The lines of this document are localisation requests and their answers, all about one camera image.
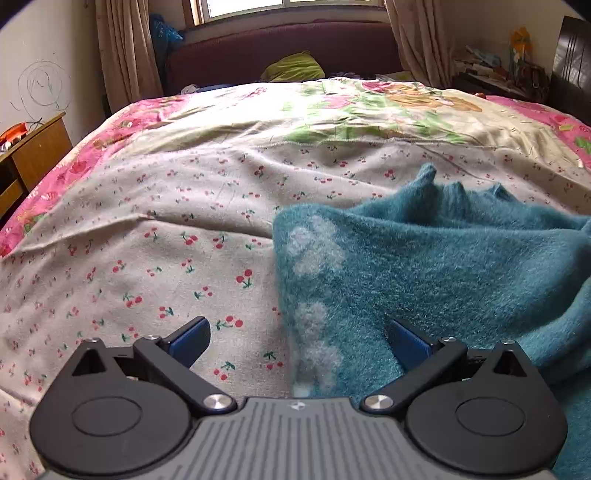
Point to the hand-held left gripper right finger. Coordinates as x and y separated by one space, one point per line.
406 344

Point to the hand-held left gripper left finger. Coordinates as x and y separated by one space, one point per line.
191 340

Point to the teal fuzzy sweater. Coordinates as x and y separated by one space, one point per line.
461 277

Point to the cherry print bed sheet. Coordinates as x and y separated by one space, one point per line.
138 230

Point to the pink floral quilt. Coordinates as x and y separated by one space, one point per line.
369 110

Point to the wooden side cabinet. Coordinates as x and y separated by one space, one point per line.
39 154

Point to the orange plastic bag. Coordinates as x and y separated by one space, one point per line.
13 133

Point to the cluttered bedside table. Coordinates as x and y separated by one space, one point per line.
498 74

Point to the maroon padded headboard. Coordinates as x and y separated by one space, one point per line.
231 55

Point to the yellow-green pillow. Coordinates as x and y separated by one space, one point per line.
293 68

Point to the beige curtain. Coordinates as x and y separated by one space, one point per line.
415 41
127 50

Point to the blue plastic bag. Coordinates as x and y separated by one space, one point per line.
164 32

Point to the dark brown cabinet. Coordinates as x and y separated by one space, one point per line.
572 64

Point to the window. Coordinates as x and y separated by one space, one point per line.
277 9

